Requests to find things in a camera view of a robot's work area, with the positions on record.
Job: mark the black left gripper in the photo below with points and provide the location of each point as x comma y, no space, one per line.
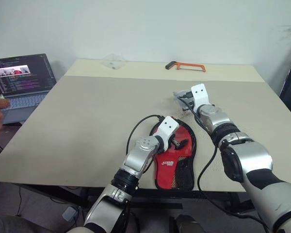
169,144

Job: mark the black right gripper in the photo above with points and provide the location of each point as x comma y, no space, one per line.
189,99

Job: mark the red black paddle case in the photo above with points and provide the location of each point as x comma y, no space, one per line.
169,167

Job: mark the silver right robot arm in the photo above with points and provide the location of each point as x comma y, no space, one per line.
252,155

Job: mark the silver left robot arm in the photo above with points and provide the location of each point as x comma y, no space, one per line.
138,157

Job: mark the orange hacksaw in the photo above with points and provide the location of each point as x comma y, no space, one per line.
171,64

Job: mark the clear plastic bag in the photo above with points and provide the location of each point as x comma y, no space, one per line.
114,61

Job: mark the dark rounded shape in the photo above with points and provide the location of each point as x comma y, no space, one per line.
188,224

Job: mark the grey power adapter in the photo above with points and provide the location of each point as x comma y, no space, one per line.
69,213

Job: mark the grey laptop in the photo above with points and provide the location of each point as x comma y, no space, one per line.
21,80

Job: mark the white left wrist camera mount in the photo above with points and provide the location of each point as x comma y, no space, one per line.
168,126

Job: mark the black metal table frame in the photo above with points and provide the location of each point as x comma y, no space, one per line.
160,205

